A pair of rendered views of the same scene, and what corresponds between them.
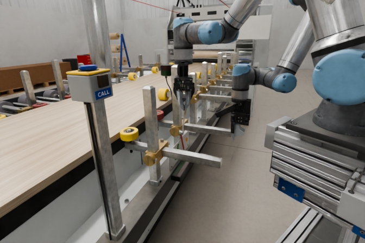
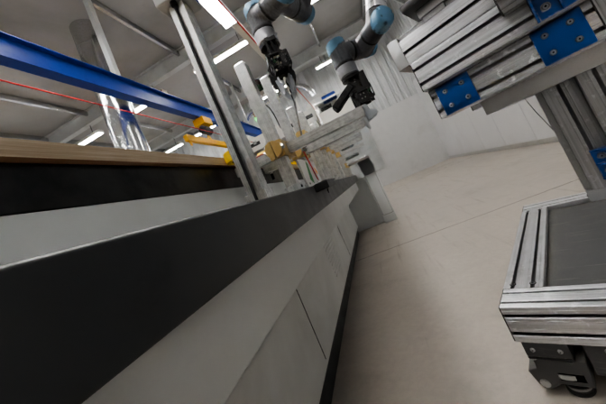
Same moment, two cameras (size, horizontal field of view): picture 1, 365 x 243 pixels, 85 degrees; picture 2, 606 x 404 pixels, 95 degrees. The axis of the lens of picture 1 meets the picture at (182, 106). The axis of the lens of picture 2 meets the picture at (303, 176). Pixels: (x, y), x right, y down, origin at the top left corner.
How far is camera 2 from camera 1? 0.66 m
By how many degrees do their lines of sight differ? 25
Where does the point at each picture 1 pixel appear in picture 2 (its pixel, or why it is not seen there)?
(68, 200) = (176, 213)
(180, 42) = (257, 21)
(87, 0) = not seen: hidden behind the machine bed
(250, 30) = not seen: hidden behind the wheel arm
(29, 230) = (123, 219)
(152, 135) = (266, 117)
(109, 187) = (229, 110)
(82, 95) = not seen: outside the picture
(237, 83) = (338, 56)
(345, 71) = not seen: outside the picture
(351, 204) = not seen: outside the picture
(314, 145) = (439, 11)
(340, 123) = not seen: outside the picture
